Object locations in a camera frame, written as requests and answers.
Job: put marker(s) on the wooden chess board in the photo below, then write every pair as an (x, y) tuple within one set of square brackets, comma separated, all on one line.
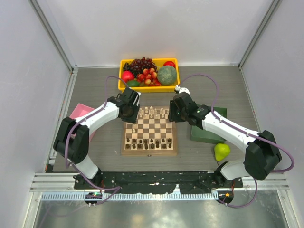
[(152, 134)]

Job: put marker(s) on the pink plastic box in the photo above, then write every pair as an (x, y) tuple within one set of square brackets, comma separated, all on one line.
[(80, 110)]

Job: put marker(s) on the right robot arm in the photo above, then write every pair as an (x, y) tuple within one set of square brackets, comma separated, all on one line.
[(260, 153)]

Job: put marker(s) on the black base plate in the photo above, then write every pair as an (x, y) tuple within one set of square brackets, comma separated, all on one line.
[(163, 182)]

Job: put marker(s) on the green pear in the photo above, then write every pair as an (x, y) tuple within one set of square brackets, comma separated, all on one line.
[(221, 151)]

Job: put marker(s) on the red apple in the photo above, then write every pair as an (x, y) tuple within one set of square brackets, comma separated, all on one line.
[(127, 76)]

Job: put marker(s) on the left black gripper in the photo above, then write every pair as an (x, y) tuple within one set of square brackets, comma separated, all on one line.
[(133, 119)]

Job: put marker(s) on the yellow plastic fruit bin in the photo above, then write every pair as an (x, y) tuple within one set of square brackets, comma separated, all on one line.
[(149, 89)]

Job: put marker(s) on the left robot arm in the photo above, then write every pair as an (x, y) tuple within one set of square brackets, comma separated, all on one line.
[(72, 139)]

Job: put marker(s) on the green melon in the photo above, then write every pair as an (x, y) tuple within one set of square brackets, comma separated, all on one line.
[(167, 75)]

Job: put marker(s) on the green tray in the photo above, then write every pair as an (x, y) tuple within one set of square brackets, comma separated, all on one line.
[(203, 136)]

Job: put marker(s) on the green lime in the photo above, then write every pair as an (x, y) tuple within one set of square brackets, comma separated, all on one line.
[(133, 83)]

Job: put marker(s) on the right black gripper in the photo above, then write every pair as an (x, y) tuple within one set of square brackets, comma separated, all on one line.
[(172, 115)]

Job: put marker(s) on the dark grape bunch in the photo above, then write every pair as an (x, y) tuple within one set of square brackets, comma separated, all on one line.
[(136, 66)]

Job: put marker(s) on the red cherry cluster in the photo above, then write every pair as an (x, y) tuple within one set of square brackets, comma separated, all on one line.
[(148, 78)]

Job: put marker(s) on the red tomato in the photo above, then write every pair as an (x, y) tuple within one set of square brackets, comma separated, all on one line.
[(169, 63)]

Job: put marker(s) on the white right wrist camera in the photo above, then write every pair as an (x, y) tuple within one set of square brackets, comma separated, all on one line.
[(178, 89)]

